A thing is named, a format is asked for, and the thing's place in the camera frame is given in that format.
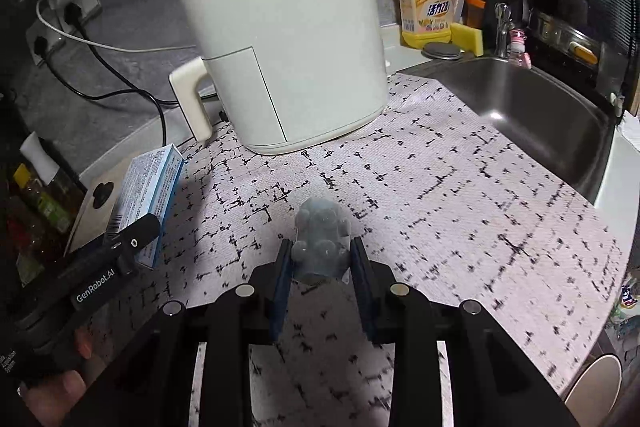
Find black dish rack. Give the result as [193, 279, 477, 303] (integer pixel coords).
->
[500, 0, 636, 118]

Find metal sink plug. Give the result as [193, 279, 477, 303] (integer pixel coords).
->
[421, 42, 463, 60]

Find blue and white box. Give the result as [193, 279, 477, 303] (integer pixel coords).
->
[109, 143, 187, 269]

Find large red-capped oil bottle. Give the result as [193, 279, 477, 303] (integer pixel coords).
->
[10, 207, 66, 268]

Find grey wall outlet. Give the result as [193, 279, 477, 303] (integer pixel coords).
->
[25, 19, 66, 68]

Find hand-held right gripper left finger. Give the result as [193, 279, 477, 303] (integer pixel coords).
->
[65, 238, 296, 427]

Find cream induction cooker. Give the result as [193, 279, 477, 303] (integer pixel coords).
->
[65, 152, 136, 258]

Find steel sink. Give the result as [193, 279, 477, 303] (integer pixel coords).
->
[400, 57, 618, 208]

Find yellow sponge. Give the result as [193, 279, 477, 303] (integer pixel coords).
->
[450, 23, 485, 56]

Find black power cable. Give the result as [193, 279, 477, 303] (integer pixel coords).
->
[32, 34, 168, 148]
[65, 4, 226, 120]

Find pink patterned tablecloth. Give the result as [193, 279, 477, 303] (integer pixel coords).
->
[75, 72, 631, 427]

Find small pink bottle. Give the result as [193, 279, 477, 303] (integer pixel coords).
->
[507, 29, 532, 68]

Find cream air fryer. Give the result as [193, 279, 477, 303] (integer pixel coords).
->
[169, 0, 391, 155]

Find white cloth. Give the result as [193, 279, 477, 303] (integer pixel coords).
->
[617, 117, 640, 142]

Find grey knobbly silicone piece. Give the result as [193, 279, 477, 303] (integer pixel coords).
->
[292, 197, 353, 285]

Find yellow-capped green label bottle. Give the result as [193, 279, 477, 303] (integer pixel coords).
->
[12, 164, 73, 233]

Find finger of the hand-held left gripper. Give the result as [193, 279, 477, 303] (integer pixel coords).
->
[102, 213, 163, 258]

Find person's left hand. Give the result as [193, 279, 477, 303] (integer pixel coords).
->
[15, 327, 91, 427]

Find beige round container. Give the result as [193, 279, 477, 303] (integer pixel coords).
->
[564, 353, 623, 418]

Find colourful snack bags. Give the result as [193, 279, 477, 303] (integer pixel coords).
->
[607, 277, 640, 338]

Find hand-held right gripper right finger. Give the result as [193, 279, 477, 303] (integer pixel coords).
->
[350, 237, 581, 427]

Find white-topped oil sprayer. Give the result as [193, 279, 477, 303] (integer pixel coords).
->
[19, 132, 83, 208]

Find chrome faucet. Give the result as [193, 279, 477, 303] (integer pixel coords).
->
[494, 3, 516, 60]

